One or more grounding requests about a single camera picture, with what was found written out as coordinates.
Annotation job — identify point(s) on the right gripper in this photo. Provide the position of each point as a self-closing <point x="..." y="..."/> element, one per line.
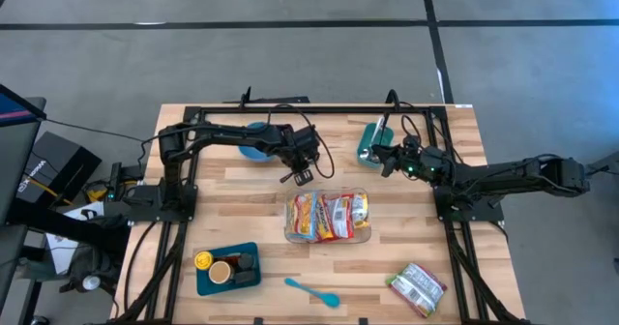
<point x="425" y="163"/>

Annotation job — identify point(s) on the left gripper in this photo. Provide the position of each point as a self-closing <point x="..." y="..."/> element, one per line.
<point x="302" y="146"/>

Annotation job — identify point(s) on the yellow chicken ramen packet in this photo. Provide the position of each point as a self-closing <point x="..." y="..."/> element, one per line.
<point x="360" y="211"/>

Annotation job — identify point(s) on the blue ramen packet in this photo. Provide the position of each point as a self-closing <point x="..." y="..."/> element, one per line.
<point x="302" y="216"/>

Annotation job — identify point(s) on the red Maruchan ramen packet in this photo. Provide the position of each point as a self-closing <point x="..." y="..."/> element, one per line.
<point x="342" y="216"/>
<point x="324" y="218"/>

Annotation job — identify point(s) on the clear plastic bin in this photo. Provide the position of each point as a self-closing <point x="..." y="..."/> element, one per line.
<point x="290" y="238"/>

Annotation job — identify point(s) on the black-lid spice jar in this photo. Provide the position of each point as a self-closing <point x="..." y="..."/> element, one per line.
<point x="245" y="261"/>

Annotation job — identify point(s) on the silver green snack packet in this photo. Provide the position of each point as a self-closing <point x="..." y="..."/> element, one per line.
<point x="416" y="288"/>

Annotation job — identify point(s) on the teal lid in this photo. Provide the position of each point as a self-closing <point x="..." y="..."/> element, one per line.
<point x="329" y="298"/>

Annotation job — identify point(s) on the yellow-lid jar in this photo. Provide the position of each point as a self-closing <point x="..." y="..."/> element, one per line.
<point x="204" y="259"/>

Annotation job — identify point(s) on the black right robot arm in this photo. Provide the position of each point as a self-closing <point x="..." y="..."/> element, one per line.
<point x="512" y="175"/>

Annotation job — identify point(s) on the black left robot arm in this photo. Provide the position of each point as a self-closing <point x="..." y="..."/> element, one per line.
<point x="227" y="134"/>

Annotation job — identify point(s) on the teal plastic basket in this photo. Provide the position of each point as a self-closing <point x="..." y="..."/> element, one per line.
<point x="363" y="138"/>

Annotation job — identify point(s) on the blue bowl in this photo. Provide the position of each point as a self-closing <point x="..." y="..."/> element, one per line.
<point x="254" y="155"/>

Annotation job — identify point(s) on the teal rectangular tray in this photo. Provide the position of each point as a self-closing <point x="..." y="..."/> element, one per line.
<point x="203" y="286"/>

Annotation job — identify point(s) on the dark green backpack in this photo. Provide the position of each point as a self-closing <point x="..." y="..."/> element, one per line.
<point x="97" y="267"/>

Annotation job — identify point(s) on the black computer case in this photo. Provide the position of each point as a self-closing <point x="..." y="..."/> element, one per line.
<point x="53" y="156"/>

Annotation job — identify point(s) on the white round cap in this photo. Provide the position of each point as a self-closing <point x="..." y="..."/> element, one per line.
<point x="91" y="282"/>

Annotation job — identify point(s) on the white paper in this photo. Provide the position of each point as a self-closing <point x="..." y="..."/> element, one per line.
<point x="60" y="255"/>

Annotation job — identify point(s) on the computer monitor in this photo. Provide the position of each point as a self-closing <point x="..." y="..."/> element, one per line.
<point x="14" y="107"/>

